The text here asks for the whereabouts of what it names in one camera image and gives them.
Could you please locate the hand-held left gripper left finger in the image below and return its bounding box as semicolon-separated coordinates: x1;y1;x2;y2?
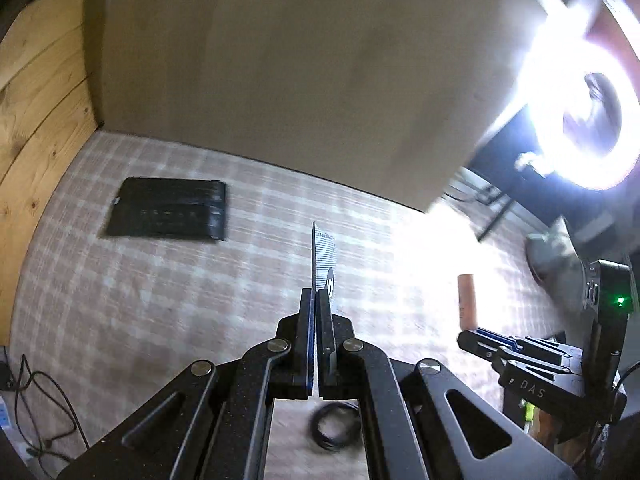
57;287;317;480

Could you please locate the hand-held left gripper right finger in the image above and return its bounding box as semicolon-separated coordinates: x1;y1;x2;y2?
318;289;577;480

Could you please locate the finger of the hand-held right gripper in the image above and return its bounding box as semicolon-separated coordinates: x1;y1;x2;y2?
489;337;585;377
457;327;532;359

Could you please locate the pink cylinder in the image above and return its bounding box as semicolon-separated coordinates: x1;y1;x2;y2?
457;272;479;332

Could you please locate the striped silver card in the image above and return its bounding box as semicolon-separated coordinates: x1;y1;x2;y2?
311;221;337;307

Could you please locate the plaid cloth desktop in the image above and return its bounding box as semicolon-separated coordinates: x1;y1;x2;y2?
9;129;593;480

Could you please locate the black light stand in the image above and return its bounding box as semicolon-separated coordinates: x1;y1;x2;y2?
475;180;517;244

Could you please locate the flat black packet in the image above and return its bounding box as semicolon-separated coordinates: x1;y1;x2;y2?
104;176;228;243

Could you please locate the white power strip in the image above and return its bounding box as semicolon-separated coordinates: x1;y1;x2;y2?
0;394;17;432

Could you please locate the wooden plank panel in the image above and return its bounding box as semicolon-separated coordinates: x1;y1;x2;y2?
0;0;105;347

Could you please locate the coiled black cable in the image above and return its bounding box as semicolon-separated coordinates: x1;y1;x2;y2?
309;401;362;454

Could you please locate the bright ring light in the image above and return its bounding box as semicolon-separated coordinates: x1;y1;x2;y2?
480;0;640;192

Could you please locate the loose black cable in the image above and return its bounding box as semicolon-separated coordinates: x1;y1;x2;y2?
14;354;95;462

